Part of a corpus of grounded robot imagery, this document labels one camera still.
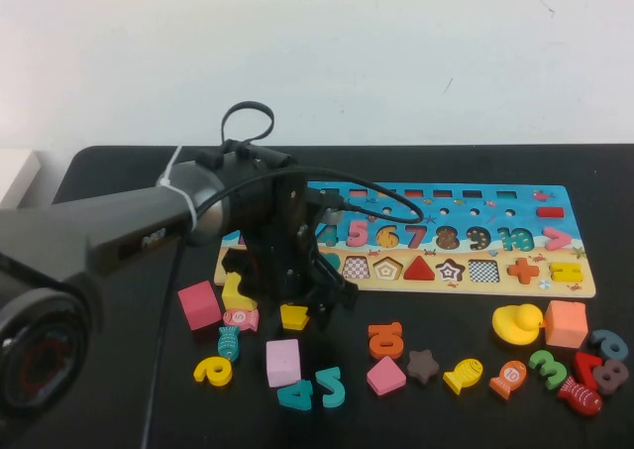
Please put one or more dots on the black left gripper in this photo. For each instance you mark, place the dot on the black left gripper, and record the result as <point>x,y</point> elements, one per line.
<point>287,251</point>

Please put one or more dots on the yellow pentagon piece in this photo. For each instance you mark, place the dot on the yellow pentagon piece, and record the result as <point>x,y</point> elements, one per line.
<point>295,317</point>

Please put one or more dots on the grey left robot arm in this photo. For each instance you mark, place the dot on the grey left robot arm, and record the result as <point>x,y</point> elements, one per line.
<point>99,226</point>

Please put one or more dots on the pink fish piece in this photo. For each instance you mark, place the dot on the pink fish piece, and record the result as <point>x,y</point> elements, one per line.
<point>241,319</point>

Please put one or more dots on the teal heart piece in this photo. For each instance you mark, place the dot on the teal heart piece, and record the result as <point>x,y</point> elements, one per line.
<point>333,260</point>

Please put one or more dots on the teal fish piece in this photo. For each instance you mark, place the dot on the teal fish piece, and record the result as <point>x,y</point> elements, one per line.
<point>229,343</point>

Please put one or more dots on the teal number four piece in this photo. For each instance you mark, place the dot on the teal number four piece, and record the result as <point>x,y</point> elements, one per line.
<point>298,396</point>

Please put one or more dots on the teal number two piece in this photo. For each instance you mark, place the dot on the teal number two piece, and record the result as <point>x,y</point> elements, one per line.
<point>334,395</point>

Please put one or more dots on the orange number ten piece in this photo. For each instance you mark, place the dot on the orange number ten piece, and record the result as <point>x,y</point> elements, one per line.
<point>385,348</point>

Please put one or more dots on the pink number five piece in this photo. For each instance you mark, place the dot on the pink number five piece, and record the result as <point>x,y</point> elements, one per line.
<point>358,241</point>

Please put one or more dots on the yellow number nine piece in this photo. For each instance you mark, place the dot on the yellow number nine piece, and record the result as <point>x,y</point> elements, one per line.
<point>222,375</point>

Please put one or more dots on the pink diamond piece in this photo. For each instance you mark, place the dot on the pink diamond piece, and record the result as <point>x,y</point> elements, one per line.
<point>386,375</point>

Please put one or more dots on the red triangle piece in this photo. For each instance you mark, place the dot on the red triangle piece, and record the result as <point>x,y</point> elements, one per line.
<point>420,271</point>

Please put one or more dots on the brown star piece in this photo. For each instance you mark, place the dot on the brown star piece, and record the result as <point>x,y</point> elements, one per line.
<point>423,367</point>

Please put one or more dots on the yellow fish piece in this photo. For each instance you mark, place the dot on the yellow fish piece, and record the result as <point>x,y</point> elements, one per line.
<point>462,375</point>

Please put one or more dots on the colourful wooden puzzle board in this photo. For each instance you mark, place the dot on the colourful wooden puzzle board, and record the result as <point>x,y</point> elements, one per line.
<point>495,223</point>

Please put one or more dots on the orange fish piece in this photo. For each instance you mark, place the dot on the orange fish piece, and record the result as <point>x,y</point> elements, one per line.
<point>507,378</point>

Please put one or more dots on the orange plus sign piece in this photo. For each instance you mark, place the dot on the orange plus sign piece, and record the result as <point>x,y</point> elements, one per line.
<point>523,271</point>

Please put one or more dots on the green number three piece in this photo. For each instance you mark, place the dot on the green number three piece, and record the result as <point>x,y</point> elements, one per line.
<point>552,372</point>

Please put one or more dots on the yellow equals sign piece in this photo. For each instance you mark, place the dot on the yellow equals sign piece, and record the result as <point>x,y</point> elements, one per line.
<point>565,267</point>

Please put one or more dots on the red minus sign piece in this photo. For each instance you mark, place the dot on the red minus sign piece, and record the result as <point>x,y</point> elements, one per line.
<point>550,212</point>

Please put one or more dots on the pink greater-than sign piece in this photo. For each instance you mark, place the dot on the pink greater-than sign piece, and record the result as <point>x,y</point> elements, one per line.
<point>561,239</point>

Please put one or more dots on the red number seven piece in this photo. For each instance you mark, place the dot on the red number seven piece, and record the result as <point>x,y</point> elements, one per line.
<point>585,368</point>

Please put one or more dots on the red fish piece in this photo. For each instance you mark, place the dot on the red fish piece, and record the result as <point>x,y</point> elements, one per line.
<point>580,396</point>

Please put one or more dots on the grey-blue number six piece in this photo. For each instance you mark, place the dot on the grey-blue number six piece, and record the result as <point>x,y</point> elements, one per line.
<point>615,348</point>

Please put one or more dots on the brown number eight piece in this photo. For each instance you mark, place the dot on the brown number eight piece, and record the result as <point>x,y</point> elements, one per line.
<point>618,371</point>

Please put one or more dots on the light pink cube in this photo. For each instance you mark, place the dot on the light pink cube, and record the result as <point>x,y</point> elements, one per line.
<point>283,363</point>

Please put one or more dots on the yellow cube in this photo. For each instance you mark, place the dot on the yellow cube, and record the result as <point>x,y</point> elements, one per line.
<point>233,298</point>

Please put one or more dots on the dark pink cube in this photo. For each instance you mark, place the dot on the dark pink cube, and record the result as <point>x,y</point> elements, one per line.
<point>199,304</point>

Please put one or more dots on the yellow rubber duck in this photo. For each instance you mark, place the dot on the yellow rubber duck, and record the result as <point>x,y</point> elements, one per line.
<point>516,326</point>

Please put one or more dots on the salmon orange cube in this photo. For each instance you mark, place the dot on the salmon orange cube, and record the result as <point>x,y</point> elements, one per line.
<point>565,323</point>

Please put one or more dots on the white cabinet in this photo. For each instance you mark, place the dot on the white cabinet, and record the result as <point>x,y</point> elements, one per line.
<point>15,176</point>

